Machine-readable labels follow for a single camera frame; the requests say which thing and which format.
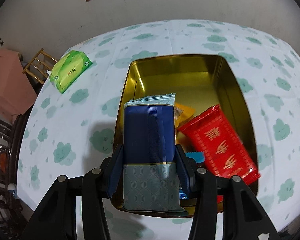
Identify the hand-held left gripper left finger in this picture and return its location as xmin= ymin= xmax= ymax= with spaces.
xmin=22 ymin=144 xmax=124 ymax=240

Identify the orange snack packet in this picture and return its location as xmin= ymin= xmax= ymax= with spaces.
xmin=174 ymin=102 xmax=195 ymax=128

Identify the dark wooden chair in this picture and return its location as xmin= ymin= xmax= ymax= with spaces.
xmin=0 ymin=110 xmax=26 ymax=207

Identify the cloud print tablecloth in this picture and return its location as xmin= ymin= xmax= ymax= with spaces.
xmin=16 ymin=19 xmax=300 ymax=240

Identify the red snack packet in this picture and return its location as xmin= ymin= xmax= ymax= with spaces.
xmin=177 ymin=105 xmax=261 ymax=183

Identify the green tissue pack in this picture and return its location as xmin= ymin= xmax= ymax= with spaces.
xmin=49 ymin=50 xmax=93 ymax=95

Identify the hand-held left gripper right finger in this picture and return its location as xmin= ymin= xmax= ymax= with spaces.
xmin=175 ymin=144 xmax=280 ymax=240

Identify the maroon tin box gold inside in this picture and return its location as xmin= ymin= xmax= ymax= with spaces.
xmin=110 ymin=54 xmax=260 ymax=218

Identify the blue and grey snack packet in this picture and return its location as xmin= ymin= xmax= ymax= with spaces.
xmin=122 ymin=93 xmax=187 ymax=215

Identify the light blue snack packet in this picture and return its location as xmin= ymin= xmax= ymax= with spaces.
xmin=185 ymin=151 xmax=206 ymax=164

